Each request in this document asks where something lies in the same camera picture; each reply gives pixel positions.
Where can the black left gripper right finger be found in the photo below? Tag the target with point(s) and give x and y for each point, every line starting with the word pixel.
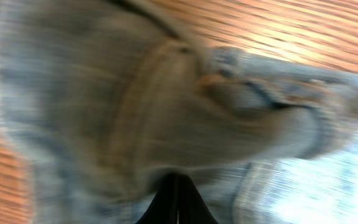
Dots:
pixel 191 206

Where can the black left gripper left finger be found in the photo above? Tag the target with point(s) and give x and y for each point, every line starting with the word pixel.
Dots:
pixel 164 207

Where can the medium blue denim jeans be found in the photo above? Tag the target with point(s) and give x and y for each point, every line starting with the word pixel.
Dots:
pixel 104 99

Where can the folded light blue jeans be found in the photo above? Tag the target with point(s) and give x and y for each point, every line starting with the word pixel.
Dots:
pixel 320 186

